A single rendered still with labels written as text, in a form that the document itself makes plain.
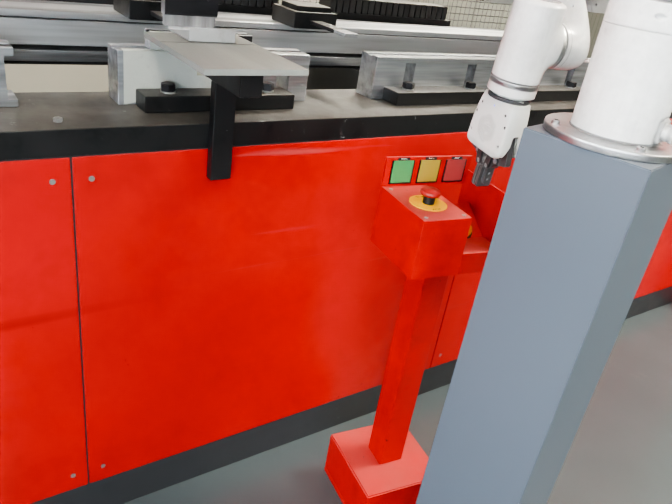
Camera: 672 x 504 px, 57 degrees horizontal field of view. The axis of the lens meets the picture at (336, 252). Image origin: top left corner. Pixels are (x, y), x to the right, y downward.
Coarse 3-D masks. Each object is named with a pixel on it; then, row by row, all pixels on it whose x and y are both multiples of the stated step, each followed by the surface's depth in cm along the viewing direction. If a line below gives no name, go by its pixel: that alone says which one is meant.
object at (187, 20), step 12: (168, 0) 109; (180, 0) 111; (192, 0) 112; (204, 0) 113; (216, 0) 114; (168, 12) 110; (180, 12) 111; (192, 12) 113; (204, 12) 114; (216, 12) 115; (168, 24) 112; (180, 24) 113; (192, 24) 115; (204, 24) 116
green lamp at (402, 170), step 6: (396, 162) 119; (402, 162) 119; (408, 162) 120; (396, 168) 120; (402, 168) 120; (408, 168) 121; (396, 174) 120; (402, 174) 121; (408, 174) 121; (390, 180) 120; (396, 180) 121; (402, 180) 122; (408, 180) 122
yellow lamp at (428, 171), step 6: (426, 162) 122; (432, 162) 123; (438, 162) 123; (420, 168) 122; (426, 168) 123; (432, 168) 123; (438, 168) 124; (420, 174) 123; (426, 174) 123; (432, 174) 124; (420, 180) 123; (426, 180) 124; (432, 180) 125
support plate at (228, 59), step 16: (144, 32) 109; (160, 32) 110; (176, 48) 100; (192, 48) 102; (208, 48) 104; (224, 48) 106; (240, 48) 108; (256, 48) 110; (192, 64) 94; (208, 64) 93; (224, 64) 95; (240, 64) 96; (256, 64) 98; (272, 64) 100; (288, 64) 102
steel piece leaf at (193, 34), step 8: (176, 32) 111; (184, 32) 112; (192, 32) 106; (200, 32) 106; (208, 32) 107; (216, 32) 108; (224, 32) 109; (232, 32) 110; (192, 40) 106; (200, 40) 107; (208, 40) 108; (216, 40) 109; (224, 40) 109; (232, 40) 110
